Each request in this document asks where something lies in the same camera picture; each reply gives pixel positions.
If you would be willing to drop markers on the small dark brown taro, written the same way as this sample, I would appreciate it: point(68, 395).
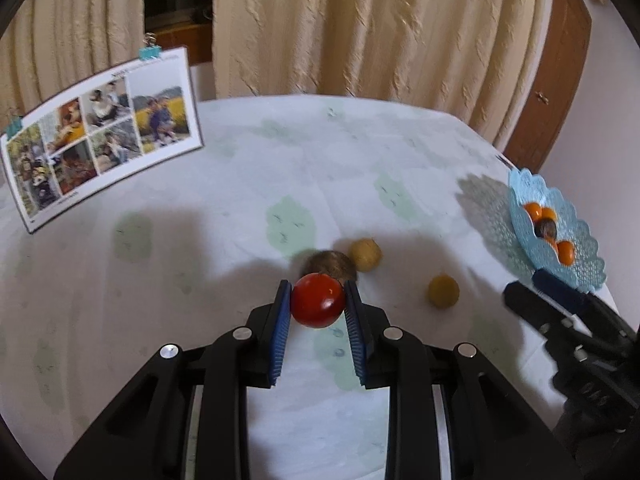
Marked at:
point(330, 264)

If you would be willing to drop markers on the brown wooden door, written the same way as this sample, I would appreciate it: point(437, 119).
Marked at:
point(547, 75)

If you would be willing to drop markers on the beige longan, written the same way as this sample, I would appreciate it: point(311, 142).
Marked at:
point(365, 255)

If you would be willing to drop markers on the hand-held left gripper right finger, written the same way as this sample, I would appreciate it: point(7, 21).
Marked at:
point(355, 335)

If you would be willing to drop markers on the large dark brown taro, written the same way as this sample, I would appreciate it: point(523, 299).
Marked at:
point(545, 230)

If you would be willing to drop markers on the photo collage board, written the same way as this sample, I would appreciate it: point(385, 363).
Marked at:
point(105, 130)

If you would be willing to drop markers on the large orange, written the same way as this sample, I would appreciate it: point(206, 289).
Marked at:
point(565, 252)

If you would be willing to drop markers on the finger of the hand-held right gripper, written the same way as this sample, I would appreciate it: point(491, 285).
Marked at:
point(525, 305)
point(557, 286)

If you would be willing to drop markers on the red tomato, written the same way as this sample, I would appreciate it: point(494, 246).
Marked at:
point(318, 300)

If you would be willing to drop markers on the blue lace plastic basket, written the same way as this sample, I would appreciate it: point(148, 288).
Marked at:
point(560, 260)

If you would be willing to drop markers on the cream curtain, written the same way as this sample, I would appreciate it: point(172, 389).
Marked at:
point(65, 35)
point(375, 30)

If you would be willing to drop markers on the teal binder clip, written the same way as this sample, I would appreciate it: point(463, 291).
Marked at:
point(12, 127)
point(150, 50)

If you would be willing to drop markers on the small oval orange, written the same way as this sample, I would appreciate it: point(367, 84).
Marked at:
point(532, 210)

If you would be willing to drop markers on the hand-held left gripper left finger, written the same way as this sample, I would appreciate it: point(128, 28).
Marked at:
point(281, 332)

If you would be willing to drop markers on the small round orange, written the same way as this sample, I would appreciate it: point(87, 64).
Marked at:
point(549, 213)

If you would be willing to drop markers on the olive brown longan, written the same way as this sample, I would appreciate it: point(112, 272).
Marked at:
point(443, 290)

